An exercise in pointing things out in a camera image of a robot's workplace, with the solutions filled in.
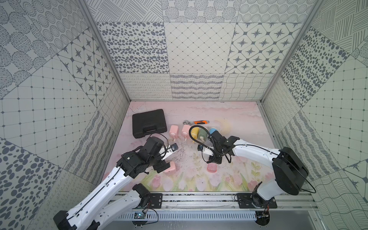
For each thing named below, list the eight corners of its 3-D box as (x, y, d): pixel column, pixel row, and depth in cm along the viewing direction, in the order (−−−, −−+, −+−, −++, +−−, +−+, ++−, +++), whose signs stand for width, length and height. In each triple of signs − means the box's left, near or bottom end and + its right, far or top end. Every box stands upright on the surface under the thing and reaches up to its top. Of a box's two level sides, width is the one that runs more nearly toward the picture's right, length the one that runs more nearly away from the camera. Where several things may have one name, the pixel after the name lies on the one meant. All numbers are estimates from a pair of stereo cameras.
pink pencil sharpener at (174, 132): (170, 141, 99) (169, 135, 93) (171, 130, 105) (170, 124, 99) (178, 141, 99) (177, 135, 93) (178, 130, 105) (178, 124, 99)
